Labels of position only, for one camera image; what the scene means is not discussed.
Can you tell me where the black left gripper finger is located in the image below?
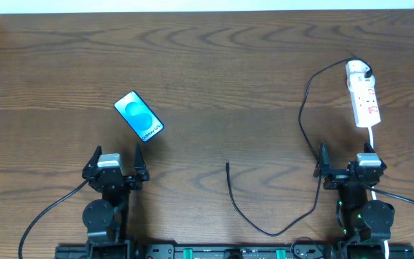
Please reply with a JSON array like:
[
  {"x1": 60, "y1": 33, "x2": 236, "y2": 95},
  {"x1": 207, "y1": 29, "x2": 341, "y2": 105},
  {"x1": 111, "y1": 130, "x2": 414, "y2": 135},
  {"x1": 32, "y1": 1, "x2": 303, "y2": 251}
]
[
  {"x1": 134, "y1": 144, "x2": 147, "y2": 175},
  {"x1": 83, "y1": 145, "x2": 102, "y2": 173}
]

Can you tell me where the blue Samsung Galaxy smartphone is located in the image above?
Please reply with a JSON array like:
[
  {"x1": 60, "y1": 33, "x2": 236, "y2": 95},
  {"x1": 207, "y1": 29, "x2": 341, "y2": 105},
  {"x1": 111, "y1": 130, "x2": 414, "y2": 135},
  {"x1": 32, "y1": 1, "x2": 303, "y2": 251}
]
[{"x1": 114, "y1": 91, "x2": 165, "y2": 142}]

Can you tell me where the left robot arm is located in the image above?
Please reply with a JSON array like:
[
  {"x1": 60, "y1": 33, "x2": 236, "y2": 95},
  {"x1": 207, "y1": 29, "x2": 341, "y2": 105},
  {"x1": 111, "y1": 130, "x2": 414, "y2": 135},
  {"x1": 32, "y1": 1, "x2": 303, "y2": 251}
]
[{"x1": 82, "y1": 145, "x2": 150, "y2": 259}]

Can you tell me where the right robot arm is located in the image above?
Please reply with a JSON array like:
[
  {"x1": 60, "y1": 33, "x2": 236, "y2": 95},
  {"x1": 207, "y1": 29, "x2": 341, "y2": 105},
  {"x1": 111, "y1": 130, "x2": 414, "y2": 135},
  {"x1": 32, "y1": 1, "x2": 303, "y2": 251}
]
[{"x1": 314, "y1": 143, "x2": 395, "y2": 259}]

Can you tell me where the white power strip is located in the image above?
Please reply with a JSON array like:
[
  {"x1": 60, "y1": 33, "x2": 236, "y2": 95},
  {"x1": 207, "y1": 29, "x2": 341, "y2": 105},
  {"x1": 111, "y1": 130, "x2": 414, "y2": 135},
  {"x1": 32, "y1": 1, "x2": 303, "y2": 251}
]
[{"x1": 347, "y1": 73, "x2": 381, "y2": 128}]

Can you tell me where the white power strip cord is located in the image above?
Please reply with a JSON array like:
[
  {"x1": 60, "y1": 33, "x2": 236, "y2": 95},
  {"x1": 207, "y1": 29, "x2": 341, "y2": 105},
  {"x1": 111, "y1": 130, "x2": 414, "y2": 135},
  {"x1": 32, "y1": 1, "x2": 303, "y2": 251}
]
[{"x1": 367, "y1": 125, "x2": 390, "y2": 259}]

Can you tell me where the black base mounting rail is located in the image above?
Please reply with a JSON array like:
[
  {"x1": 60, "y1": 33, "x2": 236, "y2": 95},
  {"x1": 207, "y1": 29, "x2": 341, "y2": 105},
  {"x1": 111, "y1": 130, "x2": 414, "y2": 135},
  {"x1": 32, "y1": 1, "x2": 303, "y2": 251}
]
[{"x1": 55, "y1": 243, "x2": 414, "y2": 259}]

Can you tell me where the white USB wall charger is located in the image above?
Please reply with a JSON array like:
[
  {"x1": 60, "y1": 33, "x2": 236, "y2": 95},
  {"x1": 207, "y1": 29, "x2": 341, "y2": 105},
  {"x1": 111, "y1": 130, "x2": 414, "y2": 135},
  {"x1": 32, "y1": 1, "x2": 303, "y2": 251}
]
[{"x1": 345, "y1": 60, "x2": 375, "y2": 92}]

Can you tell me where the black USB charging cable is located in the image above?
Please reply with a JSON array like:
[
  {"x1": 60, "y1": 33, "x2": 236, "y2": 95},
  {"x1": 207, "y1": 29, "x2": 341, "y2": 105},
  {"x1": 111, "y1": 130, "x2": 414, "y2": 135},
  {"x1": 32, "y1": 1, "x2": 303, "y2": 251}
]
[{"x1": 225, "y1": 57, "x2": 374, "y2": 237}]

